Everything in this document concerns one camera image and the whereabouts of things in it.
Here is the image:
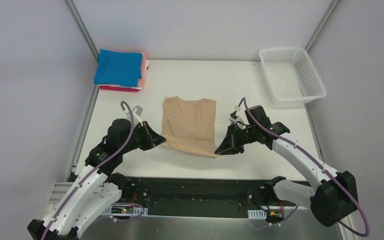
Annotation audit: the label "beige t shirt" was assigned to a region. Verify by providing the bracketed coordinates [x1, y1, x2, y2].
[161, 96, 219, 159]

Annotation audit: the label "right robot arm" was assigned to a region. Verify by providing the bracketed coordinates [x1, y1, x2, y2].
[214, 105, 358, 227]

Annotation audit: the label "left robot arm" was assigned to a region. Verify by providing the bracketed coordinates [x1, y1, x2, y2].
[27, 118, 166, 240]

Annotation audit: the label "pink folded t shirt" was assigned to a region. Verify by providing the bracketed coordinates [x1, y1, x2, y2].
[137, 52, 148, 89]

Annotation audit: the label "red folded t shirt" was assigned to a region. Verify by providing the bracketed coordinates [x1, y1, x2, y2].
[98, 85, 142, 93]

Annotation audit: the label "blue folded t shirt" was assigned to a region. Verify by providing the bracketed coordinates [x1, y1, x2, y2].
[93, 49, 142, 87]

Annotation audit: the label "white plastic basket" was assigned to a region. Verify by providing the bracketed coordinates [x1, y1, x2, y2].
[258, 46, 327, 108]

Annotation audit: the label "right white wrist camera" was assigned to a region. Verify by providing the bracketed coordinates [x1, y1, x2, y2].
[229, 105, 246, 126]

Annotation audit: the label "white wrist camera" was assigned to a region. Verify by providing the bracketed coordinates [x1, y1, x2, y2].
[121, 105, 143, 127]
[229, 105, 246, 126]

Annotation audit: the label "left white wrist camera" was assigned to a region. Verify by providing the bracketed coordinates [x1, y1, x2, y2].
[121, 105, 143, 127]

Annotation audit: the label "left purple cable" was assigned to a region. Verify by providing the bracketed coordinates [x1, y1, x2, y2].
[39, 100, 136, 240]

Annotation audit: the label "purple cable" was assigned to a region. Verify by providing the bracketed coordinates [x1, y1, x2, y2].
[39, 100, 136, 240]
[238, 97, 371, 238]

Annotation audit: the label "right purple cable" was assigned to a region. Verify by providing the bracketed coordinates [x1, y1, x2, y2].
[238, 97, 371, 238]

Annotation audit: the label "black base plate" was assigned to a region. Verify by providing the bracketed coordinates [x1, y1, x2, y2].
[120, 177, 293, 219]

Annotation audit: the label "left white cable duct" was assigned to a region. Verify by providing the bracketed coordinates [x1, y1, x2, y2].
[100, 205, 148, 217]

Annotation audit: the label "white cable duct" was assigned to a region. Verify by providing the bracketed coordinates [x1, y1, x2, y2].
[100, 205, 148, 217]
[247, 209, 267, 220]

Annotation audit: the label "right white cable duct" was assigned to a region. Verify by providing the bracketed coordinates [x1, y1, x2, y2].
[247, 209, 267, 220]

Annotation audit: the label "left aluminium frame post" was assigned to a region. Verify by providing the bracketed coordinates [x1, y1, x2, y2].
[63, 0, 99, 60]

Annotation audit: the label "aluminium frame post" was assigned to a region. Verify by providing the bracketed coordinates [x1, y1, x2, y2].
[63, 0, 99, 60]
[304, 0, 341, 53]

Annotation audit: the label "right aluminium frame post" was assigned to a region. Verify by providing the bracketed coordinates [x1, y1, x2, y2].
[304, 0, 341, 53]

